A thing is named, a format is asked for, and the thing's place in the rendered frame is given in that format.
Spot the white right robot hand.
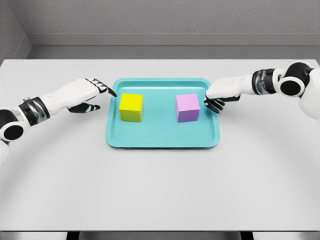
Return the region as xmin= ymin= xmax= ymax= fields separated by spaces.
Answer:
xmin=203 ymin=76 xmax=242 ymax=115

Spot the teal tray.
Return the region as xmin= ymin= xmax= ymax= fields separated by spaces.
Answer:
xmin=105 ymin=77 xmax=221 ymax=150

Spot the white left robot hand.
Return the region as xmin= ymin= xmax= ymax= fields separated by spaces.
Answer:
xmin=57 ymin=77 xmax=118 ymax=114

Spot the yellow cube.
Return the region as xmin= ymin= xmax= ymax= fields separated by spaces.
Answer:
xmin=118 ymin=92 xmax=144 ymax=123

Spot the purple cube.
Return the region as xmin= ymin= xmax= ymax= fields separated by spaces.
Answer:
xmin=174 ymin=93 xmax=201 ymax=123

